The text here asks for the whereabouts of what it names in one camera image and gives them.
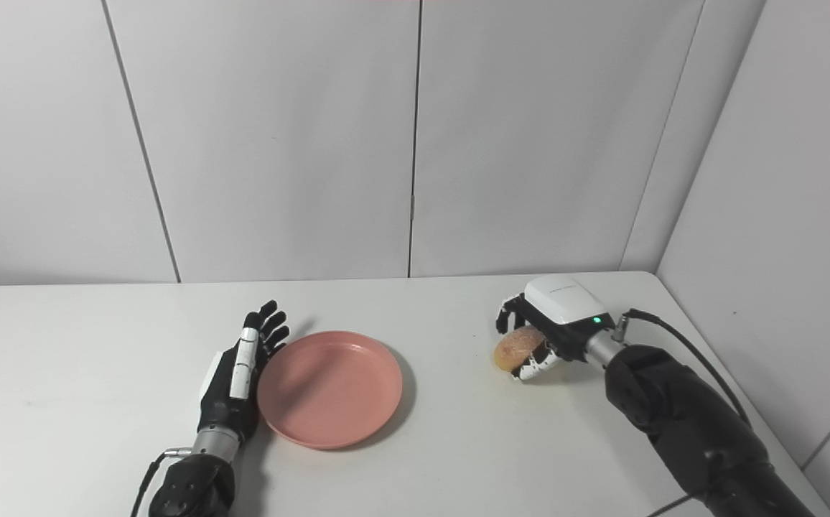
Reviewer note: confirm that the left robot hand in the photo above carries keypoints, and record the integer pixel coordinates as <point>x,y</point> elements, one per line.
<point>232,391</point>

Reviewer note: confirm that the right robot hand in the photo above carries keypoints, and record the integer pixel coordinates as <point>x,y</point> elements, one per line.
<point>558,316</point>

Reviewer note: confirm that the brown bread roll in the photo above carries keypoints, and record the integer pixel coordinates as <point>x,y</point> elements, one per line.
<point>517,348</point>

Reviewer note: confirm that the pink round plate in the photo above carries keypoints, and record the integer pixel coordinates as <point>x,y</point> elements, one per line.
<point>329,389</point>

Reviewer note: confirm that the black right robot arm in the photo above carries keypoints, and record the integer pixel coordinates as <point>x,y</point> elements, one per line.
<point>695,424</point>

